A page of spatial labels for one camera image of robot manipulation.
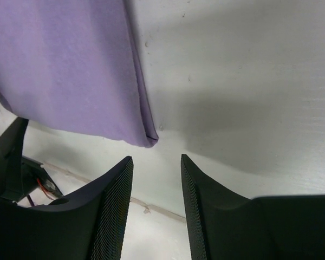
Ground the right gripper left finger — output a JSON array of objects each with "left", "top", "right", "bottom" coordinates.
[{"left": 0, "top": 156, "right": 133, "bottom": 259}]

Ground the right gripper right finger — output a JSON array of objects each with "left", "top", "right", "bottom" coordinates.
[{"left": 181, "top": 155, "right": 325, "bottom": 259}]

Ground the lavender t-shirt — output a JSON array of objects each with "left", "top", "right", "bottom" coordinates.
[{"left": 0, "top": 1, "right": 159, "bottom": 148}]

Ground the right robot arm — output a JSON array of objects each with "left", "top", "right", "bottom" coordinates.
[{"left": 0, "top": 118, "right": 325, "bottom": 259}]

